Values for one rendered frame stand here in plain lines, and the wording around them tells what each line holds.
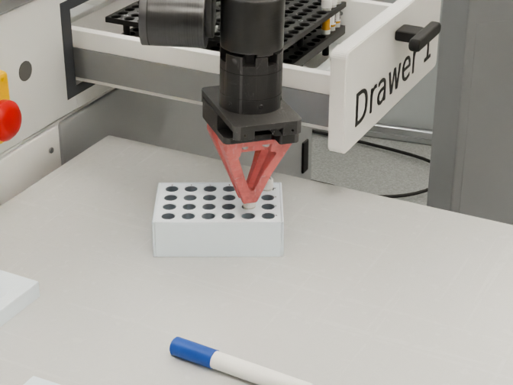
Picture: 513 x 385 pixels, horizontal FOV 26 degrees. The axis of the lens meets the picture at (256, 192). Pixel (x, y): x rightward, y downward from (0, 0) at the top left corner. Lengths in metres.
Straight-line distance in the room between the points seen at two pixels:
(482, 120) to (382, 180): 0.71
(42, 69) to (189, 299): 0.36
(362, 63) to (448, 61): 1.13
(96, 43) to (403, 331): 0.50
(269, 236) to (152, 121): 0.44
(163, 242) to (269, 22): 0.24
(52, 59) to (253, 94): 0.32
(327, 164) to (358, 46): 1.90
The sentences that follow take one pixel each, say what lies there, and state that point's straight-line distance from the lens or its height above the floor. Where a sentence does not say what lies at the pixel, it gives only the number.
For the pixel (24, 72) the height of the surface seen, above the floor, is 0.87.
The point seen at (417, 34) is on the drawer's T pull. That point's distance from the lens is 1.19.
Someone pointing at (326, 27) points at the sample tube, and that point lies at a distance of 1.31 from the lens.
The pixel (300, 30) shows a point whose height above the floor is 0.90.
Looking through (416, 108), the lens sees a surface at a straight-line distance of 3.12.
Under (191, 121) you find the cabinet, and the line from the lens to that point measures 1.54.
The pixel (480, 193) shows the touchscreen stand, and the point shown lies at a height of 0.25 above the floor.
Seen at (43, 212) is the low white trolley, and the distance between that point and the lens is 1.16.
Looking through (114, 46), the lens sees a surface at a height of 0.88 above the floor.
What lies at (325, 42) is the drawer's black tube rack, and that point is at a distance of 1.29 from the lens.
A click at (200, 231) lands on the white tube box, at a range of 1.05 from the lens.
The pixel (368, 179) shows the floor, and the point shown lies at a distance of 2.93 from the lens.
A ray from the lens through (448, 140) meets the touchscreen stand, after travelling 2.29.
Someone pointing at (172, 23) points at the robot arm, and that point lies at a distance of 0.98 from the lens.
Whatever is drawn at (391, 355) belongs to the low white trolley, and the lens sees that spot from 0.93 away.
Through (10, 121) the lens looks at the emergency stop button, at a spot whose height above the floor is 0.88.
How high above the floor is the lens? 1.30
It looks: 27 degrees down
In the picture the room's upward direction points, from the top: straight up
